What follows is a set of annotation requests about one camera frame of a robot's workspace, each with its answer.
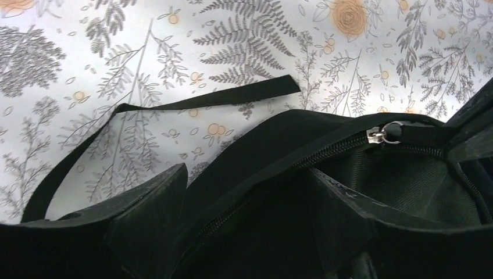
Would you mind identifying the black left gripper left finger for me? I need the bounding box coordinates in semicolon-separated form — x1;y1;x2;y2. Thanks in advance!
1;164;188;278

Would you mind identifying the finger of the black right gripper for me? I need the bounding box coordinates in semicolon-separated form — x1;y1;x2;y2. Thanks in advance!
442;80;492;163

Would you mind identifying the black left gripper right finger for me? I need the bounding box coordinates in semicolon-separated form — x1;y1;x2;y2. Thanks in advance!
310;169;492;278

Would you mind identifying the black fabric student bag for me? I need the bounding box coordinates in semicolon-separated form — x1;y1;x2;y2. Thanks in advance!
21;74;493;279

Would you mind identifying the floral table mat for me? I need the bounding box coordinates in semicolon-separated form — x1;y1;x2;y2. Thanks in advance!
1;1;492;224

